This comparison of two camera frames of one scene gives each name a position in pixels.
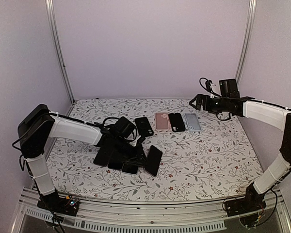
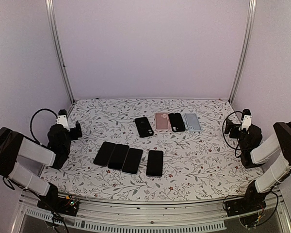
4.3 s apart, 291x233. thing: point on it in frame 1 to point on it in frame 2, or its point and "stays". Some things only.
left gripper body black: [130, 155] to [75, 135]
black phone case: [144, 127] stays
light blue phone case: [193, 122] stays
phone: [103, 157] stays
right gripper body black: [213, 107] to [235, 126]
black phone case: [176, 122] stays
